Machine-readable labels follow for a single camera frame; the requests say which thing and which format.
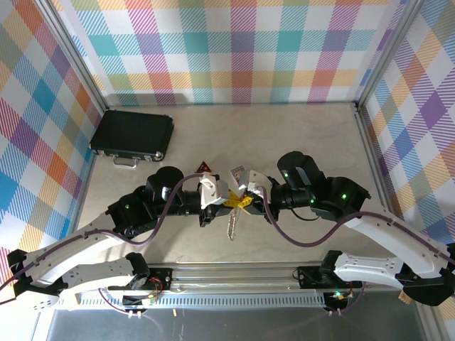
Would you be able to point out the clear plastic strip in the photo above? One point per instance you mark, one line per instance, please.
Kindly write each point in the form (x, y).
(232, 223)

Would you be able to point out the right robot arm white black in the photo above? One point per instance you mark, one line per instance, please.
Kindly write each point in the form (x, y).
(373, 266)

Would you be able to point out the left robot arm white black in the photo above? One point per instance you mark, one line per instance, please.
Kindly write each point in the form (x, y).
(89, 241)

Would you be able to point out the small picture card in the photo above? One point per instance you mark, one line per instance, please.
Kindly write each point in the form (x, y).
(236, 172)

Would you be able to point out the red triangular badge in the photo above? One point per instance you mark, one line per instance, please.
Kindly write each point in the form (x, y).
(202, 167)

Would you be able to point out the small green circuit board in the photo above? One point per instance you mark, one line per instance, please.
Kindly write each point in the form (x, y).
(150, 301)
(339, 295)

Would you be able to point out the aluminium table edge rail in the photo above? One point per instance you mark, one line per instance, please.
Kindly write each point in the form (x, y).
(83, 193)
(371, 149)

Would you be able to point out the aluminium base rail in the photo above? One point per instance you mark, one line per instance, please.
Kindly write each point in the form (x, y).
(231, 280)

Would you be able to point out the grey metal base plate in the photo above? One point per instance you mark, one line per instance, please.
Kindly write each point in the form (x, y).
(249, 327)

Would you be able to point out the aluminium frame post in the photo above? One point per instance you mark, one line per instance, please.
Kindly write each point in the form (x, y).
(386, 53)
(79, 57)

